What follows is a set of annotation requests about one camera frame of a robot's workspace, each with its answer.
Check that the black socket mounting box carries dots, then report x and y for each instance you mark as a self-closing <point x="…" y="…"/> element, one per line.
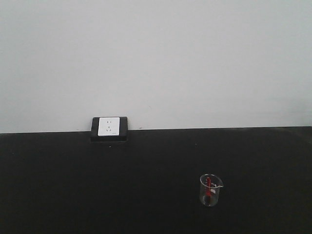
<point x="123" y="131"/>

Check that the clear glass beaker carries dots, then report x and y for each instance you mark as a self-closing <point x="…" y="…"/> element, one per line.
<point x="216" y="185"/>

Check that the red plastic stirrer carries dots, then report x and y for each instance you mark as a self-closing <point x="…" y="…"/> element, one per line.
<point x="208" y="186"/>

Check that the white wall power socket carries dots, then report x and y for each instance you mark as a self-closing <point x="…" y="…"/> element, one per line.
<point x="108" y="126"/>

